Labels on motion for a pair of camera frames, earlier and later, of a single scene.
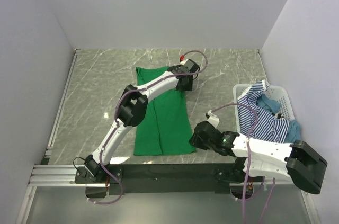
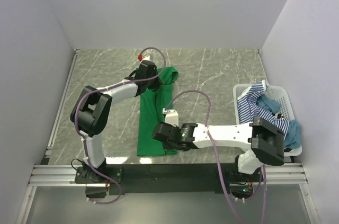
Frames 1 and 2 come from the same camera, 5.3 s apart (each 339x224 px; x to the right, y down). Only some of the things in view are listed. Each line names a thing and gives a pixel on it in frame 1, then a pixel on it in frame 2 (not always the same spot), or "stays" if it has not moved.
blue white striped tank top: x=269 y=128 stays
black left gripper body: x=188 y=87 → x=153 y=83
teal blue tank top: x=294 y=133 stays
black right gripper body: x=197 y=141 → x=170 y=146
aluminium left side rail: x=48 y=151 stays
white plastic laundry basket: x=279 y=93 stays
